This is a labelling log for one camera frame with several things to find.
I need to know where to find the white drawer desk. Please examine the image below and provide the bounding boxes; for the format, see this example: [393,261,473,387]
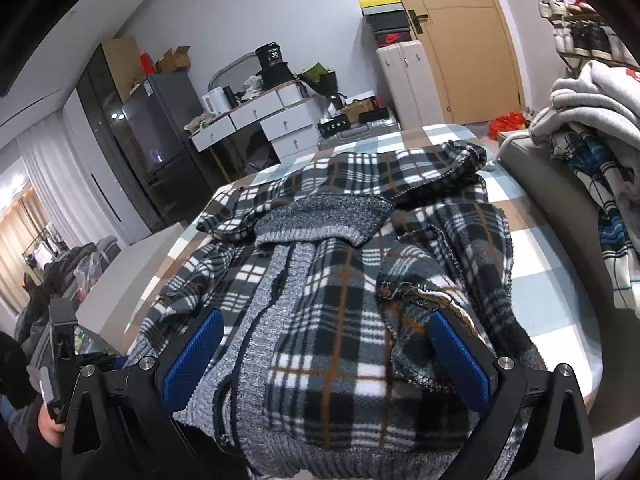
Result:
[190,81,322,183]

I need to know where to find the red bag on floor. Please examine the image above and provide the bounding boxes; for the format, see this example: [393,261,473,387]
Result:
[488,112,527,141]

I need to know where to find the shoe rack with shoes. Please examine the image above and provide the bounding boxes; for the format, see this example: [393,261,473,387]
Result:
[538,0,639,77]

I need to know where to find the white kettle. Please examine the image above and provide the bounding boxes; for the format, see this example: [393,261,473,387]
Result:
[202,87,231,117]

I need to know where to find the black refrigerator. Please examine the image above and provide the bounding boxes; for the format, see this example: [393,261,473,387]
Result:
[122,72,226,223]

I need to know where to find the black hat box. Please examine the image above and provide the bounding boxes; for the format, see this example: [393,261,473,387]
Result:
[255,42,295,90]

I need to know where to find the white curtain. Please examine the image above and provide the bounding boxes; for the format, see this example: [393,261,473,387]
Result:
[1,113,152,247]

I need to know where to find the cardboard boxes on fridge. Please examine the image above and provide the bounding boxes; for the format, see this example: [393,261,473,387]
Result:
[100,36,191,102]

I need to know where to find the person's left hand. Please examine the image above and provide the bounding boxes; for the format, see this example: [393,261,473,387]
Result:
[37,404,66,448]

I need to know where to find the white tall cabinet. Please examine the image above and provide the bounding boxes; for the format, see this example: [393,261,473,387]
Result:
[376,40,444,130]

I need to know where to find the silver suitcase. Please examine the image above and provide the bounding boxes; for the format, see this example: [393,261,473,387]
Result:
[317,118,400,151]

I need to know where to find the stacked shoe boxes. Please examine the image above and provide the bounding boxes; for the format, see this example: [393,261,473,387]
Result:
[358,0,412,48]

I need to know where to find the pile of clothes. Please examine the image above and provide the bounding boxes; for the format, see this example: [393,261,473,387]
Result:
[528,61,639,312]

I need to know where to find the plaid fleece jacket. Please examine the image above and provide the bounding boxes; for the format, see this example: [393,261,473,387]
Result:
[129,141,544,479]

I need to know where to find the checkered bed sheet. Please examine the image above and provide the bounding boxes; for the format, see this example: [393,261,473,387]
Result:
[139,121,604,430]

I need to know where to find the wooden door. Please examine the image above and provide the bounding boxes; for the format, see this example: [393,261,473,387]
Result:
[401,0,524,124]

